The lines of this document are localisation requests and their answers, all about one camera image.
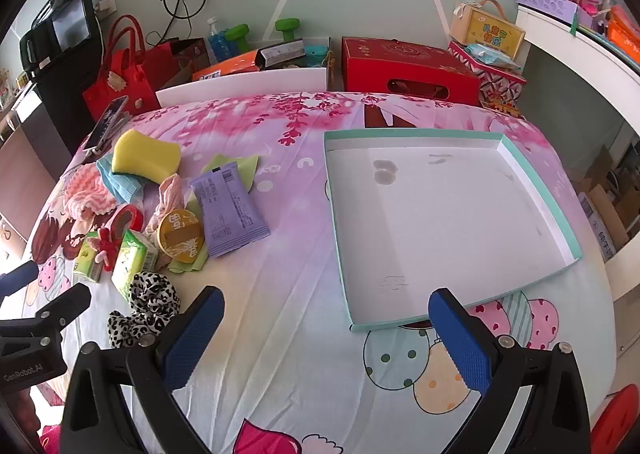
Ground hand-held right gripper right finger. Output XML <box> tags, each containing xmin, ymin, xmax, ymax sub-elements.
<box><xmin>427</xmin><ymin>288</ymin><xmax>593</xmax><ymax>454</ymax></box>

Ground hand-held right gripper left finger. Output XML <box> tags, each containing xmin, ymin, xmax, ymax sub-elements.
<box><xmin>60</xmin><ymin>285</ymin><xmax>226</xmax><ymax>454</ymax></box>

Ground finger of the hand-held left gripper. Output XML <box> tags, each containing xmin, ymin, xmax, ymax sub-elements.
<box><xmin>0</xmin><ymin>282</ymin><xmax>93</xmax><ymax>335</ymax></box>
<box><xmin>0</xmin><ymin>261</ymin><xmax>40</xmax><ymax>297</ymax></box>

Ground green tissue pack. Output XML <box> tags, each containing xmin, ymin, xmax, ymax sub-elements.
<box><xmin>111</xmin><ymin>229</ymin><xmax>161</xmax><ymax>302</ymax></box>
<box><xmin>72</xmin><ymin>231</ymin><xmax>108</xmax><ymax>282</ymax></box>

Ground leopard print scrunchie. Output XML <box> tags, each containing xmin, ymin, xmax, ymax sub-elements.
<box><xmin>107</xmin><ymin>270</ymin><xmax>182</xmax><ymax>350</ymax></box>

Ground pink white striped towel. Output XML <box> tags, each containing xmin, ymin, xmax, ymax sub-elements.
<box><xmin>62</xmin><ymin>166</ymin><xmax>118</xmax><ymax>222</ymax></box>

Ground white tray with teal rim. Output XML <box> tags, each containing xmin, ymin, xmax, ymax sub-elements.
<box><xmin>322</xmin><ymin>129</ymin><xmax>583</xmax><ymax>333</ymax></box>

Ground purple wipes packet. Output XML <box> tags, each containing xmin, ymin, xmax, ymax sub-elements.
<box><xmin>189</xmin><ymin>161</ymin><xmax>271</xmax><ymax>259</ymax></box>

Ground yellow sponge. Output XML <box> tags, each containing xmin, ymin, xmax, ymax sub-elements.
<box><xmin>111</xmin><ymin>129</ymin><xmax>182</xmax><ymax>185</ymax></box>

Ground red plastic toy figure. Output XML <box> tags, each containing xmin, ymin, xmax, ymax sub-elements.
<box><xmin>95</xmin><ymin>228</ymin><xmax>118</xmax><ymax>269</ymax></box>

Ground light blue cloth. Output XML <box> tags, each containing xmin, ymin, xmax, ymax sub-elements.
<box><xmin>96</xmin><ymin>155</ymin><xmax>146</xmax><ymax>205</ymax></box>

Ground peach floral scrunchie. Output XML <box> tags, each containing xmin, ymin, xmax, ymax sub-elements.
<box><xmin>145</xmin><ymin>173</ymin><xmax>198</xmax><ymax>235</ymax></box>

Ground black cabinet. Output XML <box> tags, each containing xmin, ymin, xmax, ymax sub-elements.
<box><xmin>15</xmin><ymin>54</ymin><xmax>108</xmax><ymax>180</ymax></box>

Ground red stool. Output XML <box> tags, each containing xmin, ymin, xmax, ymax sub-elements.
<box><xmin>590</xmin><ymin>381</ymin><xmax>640</xmax><ymax>454</ymax></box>

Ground light green cloth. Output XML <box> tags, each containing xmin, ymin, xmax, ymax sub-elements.
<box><xmin>200</xmin><ymin>154</ymin><xmax>262</xmax><ymax>192</ymax></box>

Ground cardboard box with barcode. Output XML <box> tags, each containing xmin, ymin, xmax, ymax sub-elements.
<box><xmin>577</xmin><ymin>184</ymin><xmax>631</xmax><ymax>262</ymax></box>

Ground plain cardboard box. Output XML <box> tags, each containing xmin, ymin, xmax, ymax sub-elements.
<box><xmin>582</xmin><ymin>144</ymin><xmax>640</xmax><ymax>247</ymax></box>

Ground red tote bag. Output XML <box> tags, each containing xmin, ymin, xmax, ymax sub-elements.
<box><xmin>81</xmin><ymin>15</ymin><xmax>173</xmax><ymax>122</ymax></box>

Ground white foam board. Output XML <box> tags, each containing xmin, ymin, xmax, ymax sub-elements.
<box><xmin>156</xmin><ymin>66</ymin><xmax>328</xmax><ymax>110</ymax></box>

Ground red white patterned tin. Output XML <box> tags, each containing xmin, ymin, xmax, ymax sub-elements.
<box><xmin>447</xmin><ymin>41</ymin><xmax>528</xmax><ymax>115</ymax></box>

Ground orange box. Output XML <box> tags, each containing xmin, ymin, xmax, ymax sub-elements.
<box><xmin>192</xmin><ymin>50</ymin><xmax>266</xmax><ymax>82</ymax></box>

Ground red gift box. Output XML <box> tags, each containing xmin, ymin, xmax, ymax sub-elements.
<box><xmin>341</xmin><ymin>36</ymin><xmax>483</xmax><ymax>107</ymax></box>

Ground blue wet wipes pack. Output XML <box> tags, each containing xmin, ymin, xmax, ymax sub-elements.
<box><xmin>465</xmin><ymin>43</ymin><xmax>523</xmax><ymax>70</ymax></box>

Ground blue liquid bottle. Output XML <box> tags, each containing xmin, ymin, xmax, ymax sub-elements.
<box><xmin>206</xmin><ymin>16</ymin><xmax>236</xmax><ymax>65</ymax></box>

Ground small teal box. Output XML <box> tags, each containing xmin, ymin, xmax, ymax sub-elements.
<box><xmin>306</xmin><ymin>45</ymin><xmax>331</xmax><ymax>69</ymax></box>

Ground white desk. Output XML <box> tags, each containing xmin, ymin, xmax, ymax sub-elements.
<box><xmin>515</xmin><ymin>4</ymin><xmax>640</xmax><ymax>135</ymax></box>

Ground orange packets on desk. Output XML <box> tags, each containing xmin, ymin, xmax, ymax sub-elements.
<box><xmin>607</xmin><ymin>4</ymin><xmax>640</xmax><ymax>60</ymax></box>

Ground yellow carry box with handle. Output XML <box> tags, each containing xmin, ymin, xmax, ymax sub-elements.
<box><xmin>450</xmin><ymin>0</ymin><xmax>526</xmax><ymax>60</ymax></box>

